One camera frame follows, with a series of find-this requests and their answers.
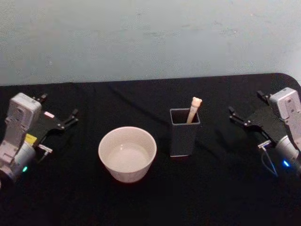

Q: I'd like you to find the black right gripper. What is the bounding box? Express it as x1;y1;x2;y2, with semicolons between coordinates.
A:
228;90;287;143

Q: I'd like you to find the white ceramic bowl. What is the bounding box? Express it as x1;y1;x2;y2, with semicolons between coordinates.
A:
98;126;158;184

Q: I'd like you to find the right gripper cable with plug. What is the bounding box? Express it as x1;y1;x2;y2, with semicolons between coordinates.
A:
257;140;279;177

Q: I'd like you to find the gripper cable with plug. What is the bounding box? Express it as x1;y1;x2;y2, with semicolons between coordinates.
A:
257;140;279;177
37;144;53;163

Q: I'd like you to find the beige bear-topped spoon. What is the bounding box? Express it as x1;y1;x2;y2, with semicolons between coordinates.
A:
186;97;203;124

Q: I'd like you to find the black square utensil holder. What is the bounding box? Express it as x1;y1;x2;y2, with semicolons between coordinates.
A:
169;108;201;157

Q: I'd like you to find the black table cloth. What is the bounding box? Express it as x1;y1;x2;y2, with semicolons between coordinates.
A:
0;73;301;226

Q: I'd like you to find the left gripper cable with plug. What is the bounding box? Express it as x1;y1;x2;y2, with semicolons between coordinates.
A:
37;144;53;163

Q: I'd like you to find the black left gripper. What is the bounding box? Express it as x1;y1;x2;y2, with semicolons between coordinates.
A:
25;93;79;148

